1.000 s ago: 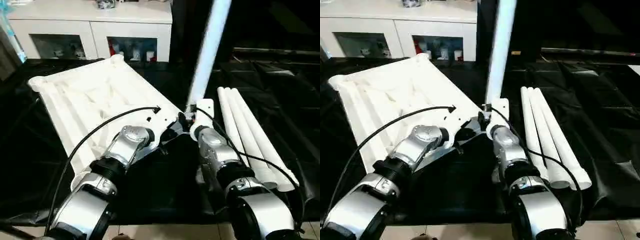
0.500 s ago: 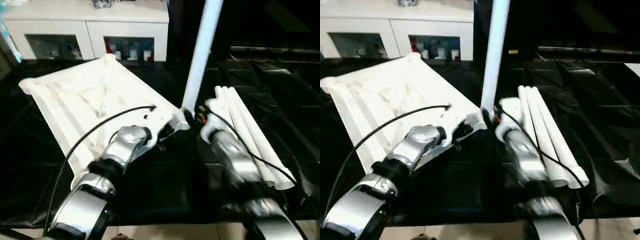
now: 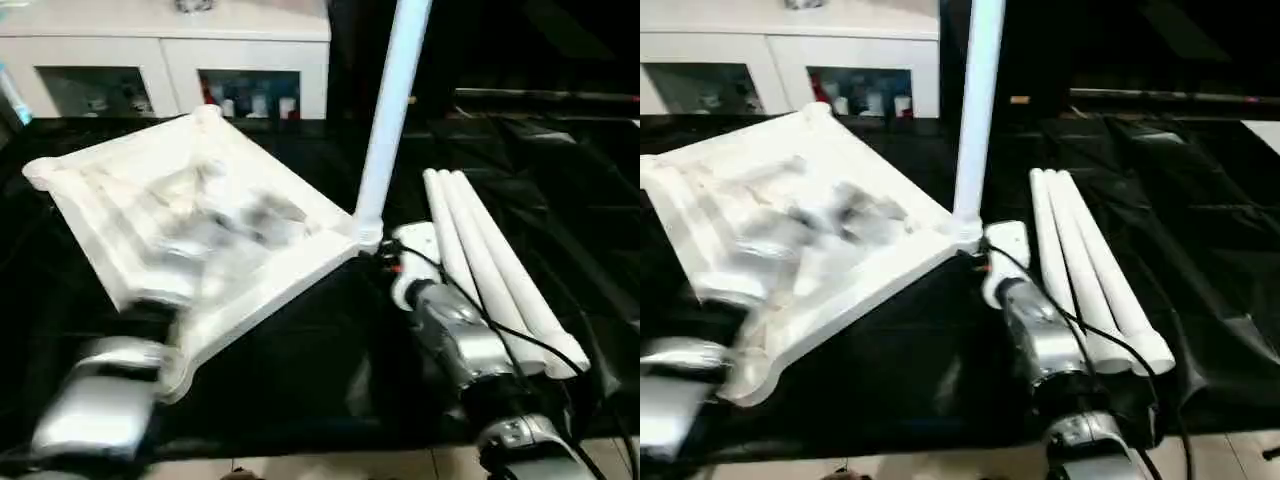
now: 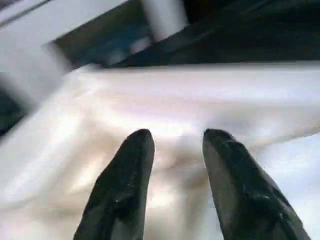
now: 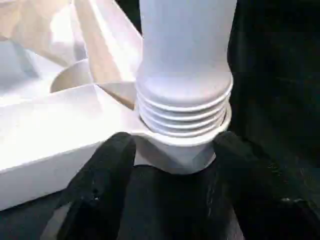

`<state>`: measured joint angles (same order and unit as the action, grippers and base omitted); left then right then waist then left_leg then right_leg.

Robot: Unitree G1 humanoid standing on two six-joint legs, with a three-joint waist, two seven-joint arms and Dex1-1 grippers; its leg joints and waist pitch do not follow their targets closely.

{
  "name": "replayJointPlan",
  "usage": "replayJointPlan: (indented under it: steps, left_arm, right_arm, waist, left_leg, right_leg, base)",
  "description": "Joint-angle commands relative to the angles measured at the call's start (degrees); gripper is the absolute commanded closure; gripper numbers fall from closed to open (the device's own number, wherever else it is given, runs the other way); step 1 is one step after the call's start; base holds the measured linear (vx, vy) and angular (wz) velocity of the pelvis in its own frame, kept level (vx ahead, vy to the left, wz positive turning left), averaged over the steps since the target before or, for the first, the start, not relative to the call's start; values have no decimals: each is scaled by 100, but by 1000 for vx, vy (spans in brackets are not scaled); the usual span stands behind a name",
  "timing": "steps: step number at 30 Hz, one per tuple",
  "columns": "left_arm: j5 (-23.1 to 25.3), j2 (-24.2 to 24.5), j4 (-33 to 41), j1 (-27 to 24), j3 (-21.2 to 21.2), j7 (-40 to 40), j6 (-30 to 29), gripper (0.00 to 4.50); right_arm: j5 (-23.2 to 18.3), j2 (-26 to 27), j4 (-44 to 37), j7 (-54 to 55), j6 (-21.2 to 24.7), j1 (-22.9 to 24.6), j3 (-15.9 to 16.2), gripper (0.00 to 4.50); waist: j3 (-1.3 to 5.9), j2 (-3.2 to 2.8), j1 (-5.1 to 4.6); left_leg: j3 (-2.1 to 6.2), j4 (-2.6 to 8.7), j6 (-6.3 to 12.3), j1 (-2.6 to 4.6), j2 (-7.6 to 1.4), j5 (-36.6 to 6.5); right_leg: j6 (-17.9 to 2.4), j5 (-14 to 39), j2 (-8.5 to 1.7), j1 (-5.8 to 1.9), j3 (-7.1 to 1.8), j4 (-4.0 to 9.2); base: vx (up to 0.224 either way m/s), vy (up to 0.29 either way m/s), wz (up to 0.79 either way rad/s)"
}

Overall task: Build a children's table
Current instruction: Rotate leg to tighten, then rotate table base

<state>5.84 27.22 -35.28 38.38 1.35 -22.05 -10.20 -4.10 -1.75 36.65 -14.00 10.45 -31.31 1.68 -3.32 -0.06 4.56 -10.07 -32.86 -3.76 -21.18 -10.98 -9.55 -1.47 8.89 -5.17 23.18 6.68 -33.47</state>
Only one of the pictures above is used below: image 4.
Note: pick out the white glass-door cabinet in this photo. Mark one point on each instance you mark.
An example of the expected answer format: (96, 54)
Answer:
(30, 50)

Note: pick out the white plastic table top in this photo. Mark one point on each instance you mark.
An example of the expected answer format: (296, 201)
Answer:
(175, 100)

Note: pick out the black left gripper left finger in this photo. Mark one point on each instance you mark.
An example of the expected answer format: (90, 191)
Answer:
(120, 190)

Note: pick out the black work surface mat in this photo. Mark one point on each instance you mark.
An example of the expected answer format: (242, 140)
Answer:
(250, 32)

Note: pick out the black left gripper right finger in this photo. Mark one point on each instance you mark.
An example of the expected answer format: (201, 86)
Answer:
(242, 190)

